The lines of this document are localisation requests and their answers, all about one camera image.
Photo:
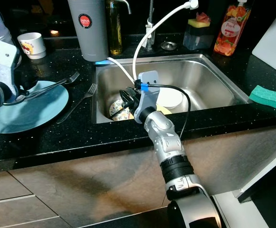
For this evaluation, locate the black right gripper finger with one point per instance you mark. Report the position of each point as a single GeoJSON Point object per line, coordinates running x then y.
{"type": "Point", "coordinates": [127, 107]}
{"type": "Point", "coordinates": [127, 92]}

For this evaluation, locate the silver metal fork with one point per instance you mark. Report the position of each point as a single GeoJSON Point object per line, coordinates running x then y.
{"type": "Point", "coordinates": [61, 81]}
{"type": "Point", "coordinates": [42, 91]}
{"type": "Point", "coordinates": [78, 102]}

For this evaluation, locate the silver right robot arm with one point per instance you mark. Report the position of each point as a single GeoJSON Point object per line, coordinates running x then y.
{"type": "Point", "coordinates": [166, 137]}

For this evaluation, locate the floral patterned cup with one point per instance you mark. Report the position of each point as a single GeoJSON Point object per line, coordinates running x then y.
{"type": "Point", "coordinates": [116, 110]}

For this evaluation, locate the yellow dish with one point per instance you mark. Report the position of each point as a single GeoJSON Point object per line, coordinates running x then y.
{"type": "Point", "coordinates": [164, 110]}

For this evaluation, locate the light blue plate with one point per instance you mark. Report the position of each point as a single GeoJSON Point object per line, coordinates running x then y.
{"type": "Point", "coordinates": [33, 114]}

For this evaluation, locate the white printed cup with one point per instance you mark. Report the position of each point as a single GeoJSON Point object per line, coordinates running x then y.
{"type": "Point", "coordinates": [33, 45]}

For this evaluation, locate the white bowl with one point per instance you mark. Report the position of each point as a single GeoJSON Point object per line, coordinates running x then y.
{"type": "Point", "coordinates": [171, 99]}

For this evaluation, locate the oil bottle with green cap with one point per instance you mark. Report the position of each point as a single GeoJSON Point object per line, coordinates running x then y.
{"type": "Point", "coordinates": [115, 38]}

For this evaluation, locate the grey water filter canister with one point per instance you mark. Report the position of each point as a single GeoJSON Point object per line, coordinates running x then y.
{"type": "Point", "coordinates": [90, 42]}

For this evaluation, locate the brown cabinet front panel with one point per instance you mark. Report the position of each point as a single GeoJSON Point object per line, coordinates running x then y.
{"type": "Point", "coordinates": [85, 171]}

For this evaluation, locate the stainless steel sink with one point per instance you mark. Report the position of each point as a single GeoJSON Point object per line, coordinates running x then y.
{"type": "Point", "coordinates": [214, 80]}

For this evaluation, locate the thin chrome spout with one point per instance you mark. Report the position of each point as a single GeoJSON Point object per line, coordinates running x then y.
{"type": "Point", "coordinates": [124, 4]}

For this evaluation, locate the dark sponge holder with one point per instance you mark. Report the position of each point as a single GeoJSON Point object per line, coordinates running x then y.
{"type": "Point", "coordinates": [198, 38]}

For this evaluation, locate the yellow sponge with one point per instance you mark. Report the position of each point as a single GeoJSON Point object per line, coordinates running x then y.
{"type": "Point", "coordinates": [194, 23]}

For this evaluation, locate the red scrubber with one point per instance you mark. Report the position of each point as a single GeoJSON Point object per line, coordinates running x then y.
{"type": "Point", "coordinates": [203, 17]}

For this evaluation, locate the peach dish soap pump bottle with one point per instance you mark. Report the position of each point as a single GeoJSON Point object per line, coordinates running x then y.
{"type": "Point", "coordinates": [230, 35]}

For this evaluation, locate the green sponge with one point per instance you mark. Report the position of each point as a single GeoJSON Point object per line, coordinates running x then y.
{"type": "Point", "coordinates": [268, 97]}

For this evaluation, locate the white cutting board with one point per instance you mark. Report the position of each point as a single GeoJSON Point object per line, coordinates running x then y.
{"type": "Point", "coordinates": [275, 52]}

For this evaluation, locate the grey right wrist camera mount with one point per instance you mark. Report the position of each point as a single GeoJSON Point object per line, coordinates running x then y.
{"type": "Point", "coordinates": [147, 99]}

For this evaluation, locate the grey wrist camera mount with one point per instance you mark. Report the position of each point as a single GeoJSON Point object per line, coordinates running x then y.
{"type": "Point", "coordinates": [147, 99]}
{"type": "Point", "coordinates": [2, 64]}

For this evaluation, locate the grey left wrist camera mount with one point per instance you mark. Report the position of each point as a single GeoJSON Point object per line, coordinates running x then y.
{"type": "Point", "coordinates": [2, 64]}

